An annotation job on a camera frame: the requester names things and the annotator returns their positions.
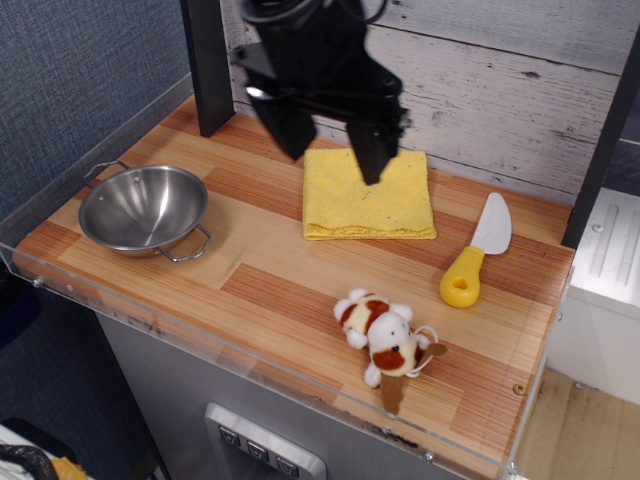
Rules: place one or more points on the white cabinet at right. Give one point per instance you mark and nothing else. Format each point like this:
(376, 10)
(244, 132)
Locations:
(595, 339)

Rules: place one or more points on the stainless steel bowl with handles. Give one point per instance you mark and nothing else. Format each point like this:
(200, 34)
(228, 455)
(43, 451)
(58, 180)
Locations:
(143, 211)

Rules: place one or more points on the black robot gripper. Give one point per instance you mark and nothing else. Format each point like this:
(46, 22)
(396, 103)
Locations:
(311, 60)

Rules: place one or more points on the yellow black object bottom left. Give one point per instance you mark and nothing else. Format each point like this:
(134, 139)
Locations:
(29, 462)

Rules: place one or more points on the folded yellow cloth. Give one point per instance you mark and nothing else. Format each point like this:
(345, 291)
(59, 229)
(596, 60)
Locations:
(337, 204)

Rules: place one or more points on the black vertical post left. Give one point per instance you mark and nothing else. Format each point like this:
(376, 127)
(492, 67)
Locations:
(208, 60)

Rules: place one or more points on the brown white plush dog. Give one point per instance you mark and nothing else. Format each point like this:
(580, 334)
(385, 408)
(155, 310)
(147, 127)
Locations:
(397, 353)

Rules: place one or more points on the yellow handled toy knife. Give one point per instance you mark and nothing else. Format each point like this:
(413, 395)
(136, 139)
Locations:
(460, 285)

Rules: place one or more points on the black vertical post right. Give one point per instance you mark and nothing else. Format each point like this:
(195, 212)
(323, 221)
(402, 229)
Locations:
(612, 129)

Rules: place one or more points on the silver dispenser button panel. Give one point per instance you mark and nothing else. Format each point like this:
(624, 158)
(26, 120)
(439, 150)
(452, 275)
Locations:
(282, 458)

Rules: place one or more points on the black vertical post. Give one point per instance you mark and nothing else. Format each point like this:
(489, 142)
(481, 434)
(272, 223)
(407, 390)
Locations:
(208, 60)
(612, 129)

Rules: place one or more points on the clear acrylic table guard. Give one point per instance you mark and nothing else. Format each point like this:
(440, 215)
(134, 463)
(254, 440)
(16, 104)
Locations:
(249, 325)

